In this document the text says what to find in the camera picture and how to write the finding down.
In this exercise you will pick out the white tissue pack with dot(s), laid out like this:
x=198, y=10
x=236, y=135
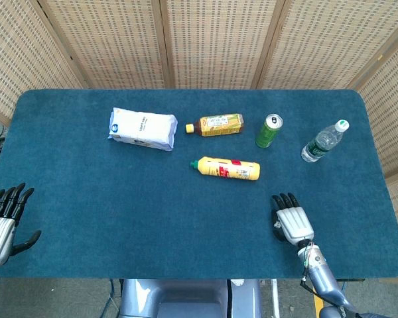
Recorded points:
x=142, y=129

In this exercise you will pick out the grey blue robot torso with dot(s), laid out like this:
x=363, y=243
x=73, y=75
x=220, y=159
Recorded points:
x=185, y=298

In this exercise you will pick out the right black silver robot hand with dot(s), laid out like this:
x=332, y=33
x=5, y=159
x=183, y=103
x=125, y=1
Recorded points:
x=293, y=222

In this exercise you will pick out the tea bottle yellow label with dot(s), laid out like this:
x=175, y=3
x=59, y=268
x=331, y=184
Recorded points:
x=219, y=125

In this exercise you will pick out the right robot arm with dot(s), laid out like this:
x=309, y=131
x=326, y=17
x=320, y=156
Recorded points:
x=321, y=281

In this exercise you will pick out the clear water bottle green label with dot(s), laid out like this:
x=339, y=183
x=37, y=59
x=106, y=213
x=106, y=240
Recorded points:
x=321, y=142

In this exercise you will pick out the yellow bottle green cap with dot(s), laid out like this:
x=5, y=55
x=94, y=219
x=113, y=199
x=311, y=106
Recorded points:
x=225, y=168

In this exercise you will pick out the green drink can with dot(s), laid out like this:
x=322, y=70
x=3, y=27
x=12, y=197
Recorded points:
x=268, y=134

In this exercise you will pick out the blue carpet table mat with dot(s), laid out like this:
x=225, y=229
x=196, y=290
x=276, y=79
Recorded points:
x=152, y=215

